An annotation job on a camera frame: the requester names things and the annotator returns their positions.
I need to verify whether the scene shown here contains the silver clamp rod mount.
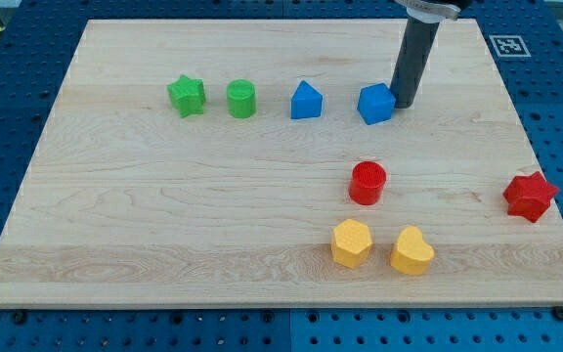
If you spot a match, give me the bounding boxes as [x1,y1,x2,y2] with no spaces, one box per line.
[394,0,470,21]

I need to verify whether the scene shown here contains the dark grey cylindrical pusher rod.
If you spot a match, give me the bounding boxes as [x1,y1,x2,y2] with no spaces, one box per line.
[390,17,440,109]

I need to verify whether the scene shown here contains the blue cube block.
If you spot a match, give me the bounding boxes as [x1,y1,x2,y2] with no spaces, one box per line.
[357,83,396,125]

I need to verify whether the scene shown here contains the blue triangle block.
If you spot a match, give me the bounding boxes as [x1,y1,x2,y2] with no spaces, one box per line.
[290,80,324,119]

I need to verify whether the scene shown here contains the white fiducial marker tag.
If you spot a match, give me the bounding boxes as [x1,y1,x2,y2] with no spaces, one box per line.
[489,34,531,58]

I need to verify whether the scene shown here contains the red cylinder block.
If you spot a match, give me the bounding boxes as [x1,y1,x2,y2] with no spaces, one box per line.
[349,161,387,205]

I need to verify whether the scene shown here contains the green cylinder block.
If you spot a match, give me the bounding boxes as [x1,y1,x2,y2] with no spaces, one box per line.
[226,79,256,118]

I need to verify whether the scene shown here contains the red star block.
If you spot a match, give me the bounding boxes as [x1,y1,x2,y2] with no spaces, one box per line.
[502,171,560,223]

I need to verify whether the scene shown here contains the light wooden board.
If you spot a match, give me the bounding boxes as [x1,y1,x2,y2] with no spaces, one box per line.
[0,20,563,309]

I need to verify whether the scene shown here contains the yellow hexagon block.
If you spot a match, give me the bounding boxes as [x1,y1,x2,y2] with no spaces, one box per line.
[331,219,373,269]

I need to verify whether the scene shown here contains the yellow heart block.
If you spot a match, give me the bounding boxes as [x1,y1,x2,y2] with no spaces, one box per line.
[390,226,435,276]

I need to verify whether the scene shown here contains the green star block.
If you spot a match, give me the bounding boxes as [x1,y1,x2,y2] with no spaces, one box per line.
[167,74,206,117]

